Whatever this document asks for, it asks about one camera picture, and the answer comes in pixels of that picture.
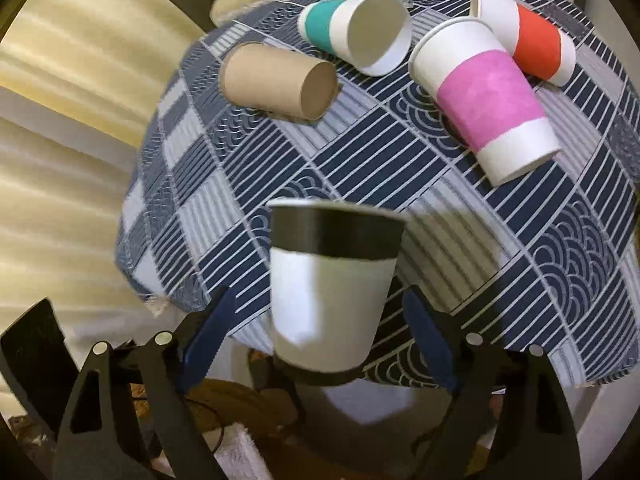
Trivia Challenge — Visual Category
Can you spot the black and white paper cup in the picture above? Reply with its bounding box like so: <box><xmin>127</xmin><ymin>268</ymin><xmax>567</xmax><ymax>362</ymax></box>
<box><xmin>267</xmin><ymin>198</ymin><xmax>406</xmax><ymax>386</ymax></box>

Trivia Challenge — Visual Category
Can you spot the pink and white paper cup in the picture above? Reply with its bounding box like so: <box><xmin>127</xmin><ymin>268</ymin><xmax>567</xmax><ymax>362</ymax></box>
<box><xmin>409</xmin><ymin>18</ymin><xmax>561</xmax><ymax>186</ymax></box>

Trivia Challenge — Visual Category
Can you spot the brown kraft paper cup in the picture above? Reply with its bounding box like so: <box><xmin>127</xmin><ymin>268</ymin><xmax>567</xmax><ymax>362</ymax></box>
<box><xmin>219</xmin><ymin>42</ymin><xmax>340</xmax><ymax>120</ymax></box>

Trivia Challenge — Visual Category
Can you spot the red and white paper cup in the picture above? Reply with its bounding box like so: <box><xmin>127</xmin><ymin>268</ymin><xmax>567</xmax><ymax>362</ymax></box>
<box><xmin>470</xmin><ymin>0</ymin><xmax>576</xmax><ymax>87</ymax></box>

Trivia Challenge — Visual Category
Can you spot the teal and white paper cup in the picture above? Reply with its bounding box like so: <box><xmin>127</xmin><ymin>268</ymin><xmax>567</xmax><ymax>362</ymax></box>
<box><xmin>297</xmin><ymin>0</ymin><xmax>412</xmax><ymax>77</ymax></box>

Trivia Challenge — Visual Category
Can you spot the blue patterned tablecloth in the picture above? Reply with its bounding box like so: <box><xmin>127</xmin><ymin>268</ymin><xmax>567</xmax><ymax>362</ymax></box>
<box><xmin>115</xmin><ymin>0</ymin><xmax>639</xmax><ymax>387</ymax></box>

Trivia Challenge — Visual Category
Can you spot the cream curtain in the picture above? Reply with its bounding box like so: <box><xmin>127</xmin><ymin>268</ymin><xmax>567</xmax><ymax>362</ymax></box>
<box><xmin>1</xmin><ymin>0</ymin><xmax>200</xmax><ymax>359</ymax></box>

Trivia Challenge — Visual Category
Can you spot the black cable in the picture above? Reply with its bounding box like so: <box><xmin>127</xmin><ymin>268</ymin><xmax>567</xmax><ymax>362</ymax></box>
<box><xmin>129</xmin><ymin>389</ymin><xmax>227</xmax><ymax>456</ymax></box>

